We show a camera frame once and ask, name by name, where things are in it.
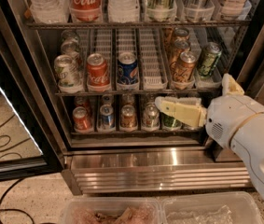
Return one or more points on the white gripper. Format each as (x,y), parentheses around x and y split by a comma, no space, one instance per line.
(230,117)

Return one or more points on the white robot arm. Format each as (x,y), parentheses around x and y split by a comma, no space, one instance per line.
(248,144)

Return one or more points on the stainless steel fridge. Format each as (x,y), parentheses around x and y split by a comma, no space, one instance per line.
(117,161)

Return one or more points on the red Coca-Cola bottle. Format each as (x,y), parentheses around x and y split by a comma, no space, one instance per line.
(86,10)

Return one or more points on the open glass fridge door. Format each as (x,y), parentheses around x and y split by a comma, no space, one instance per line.
(31,135)

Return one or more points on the orange tea can front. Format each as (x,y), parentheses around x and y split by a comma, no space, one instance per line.
(184,66)

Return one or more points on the orange tea can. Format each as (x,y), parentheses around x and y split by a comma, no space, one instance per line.
(184,66)
(178,46)

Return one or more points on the green can bottom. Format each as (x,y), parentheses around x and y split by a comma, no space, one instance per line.
(171,123)

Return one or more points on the empty white can tray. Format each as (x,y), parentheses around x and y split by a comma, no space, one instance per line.
(153,69)

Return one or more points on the orange tea can middle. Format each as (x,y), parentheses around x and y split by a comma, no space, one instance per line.
(178,46)

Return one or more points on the white can bottom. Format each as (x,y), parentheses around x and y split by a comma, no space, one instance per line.
(151,116)

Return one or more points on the orange can bottom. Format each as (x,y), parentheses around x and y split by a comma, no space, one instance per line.
(128,116)

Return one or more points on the blue Pepsi can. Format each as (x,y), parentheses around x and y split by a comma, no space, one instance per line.
(127,68)

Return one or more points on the blue can bottom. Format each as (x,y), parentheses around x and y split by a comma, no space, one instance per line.
(107,116)

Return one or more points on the clear plastic bin right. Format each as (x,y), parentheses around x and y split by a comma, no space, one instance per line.
(216,208)

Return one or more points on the red Coca-Cola can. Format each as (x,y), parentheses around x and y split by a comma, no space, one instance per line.
(98,71)

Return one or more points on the red can bottom left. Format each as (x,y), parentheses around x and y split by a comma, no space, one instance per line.
(82,118)

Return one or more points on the white green soda can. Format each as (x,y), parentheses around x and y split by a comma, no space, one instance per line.
(66,70)

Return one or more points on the silver can behind left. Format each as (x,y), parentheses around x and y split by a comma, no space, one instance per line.
(70,45)

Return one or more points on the plastic bin with wrappers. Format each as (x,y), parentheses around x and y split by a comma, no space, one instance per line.
(111,210)

